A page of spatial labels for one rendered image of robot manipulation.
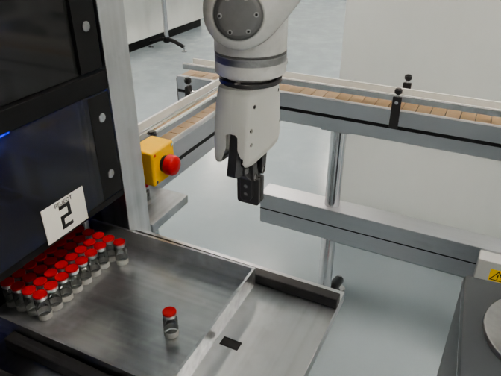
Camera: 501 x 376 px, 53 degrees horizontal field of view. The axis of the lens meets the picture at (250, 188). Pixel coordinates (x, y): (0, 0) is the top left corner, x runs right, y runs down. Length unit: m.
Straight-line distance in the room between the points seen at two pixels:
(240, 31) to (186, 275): 0.50
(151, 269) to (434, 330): 1.44
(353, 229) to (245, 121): 1.15
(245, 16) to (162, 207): 0.65
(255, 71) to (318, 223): 1.19
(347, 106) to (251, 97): 0.93
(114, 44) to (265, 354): 0.52
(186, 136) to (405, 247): 0.80
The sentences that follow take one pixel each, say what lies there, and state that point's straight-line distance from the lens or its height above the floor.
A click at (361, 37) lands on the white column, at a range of 2.07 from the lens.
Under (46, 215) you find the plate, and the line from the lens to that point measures 0.79.
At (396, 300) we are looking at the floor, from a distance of 2.21.
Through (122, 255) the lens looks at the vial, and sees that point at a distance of 0.90.
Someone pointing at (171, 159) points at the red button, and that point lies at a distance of 0.96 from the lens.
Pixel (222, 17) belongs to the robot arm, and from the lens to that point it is 0.48.
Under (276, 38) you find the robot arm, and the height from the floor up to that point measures 1.31.
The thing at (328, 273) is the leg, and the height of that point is 0.27.
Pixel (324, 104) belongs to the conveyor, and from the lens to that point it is 1.50.
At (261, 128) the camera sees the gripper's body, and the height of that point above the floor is 1.20.
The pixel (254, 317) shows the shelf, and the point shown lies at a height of 0.88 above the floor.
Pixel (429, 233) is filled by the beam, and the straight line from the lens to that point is 1.64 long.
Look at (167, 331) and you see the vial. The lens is 0.76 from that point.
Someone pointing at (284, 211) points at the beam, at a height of 0.50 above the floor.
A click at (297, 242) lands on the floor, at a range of 2.44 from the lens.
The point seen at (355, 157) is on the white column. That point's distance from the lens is 2.23.
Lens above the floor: 1.44
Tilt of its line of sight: 30 degrees down
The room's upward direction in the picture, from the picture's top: straight up
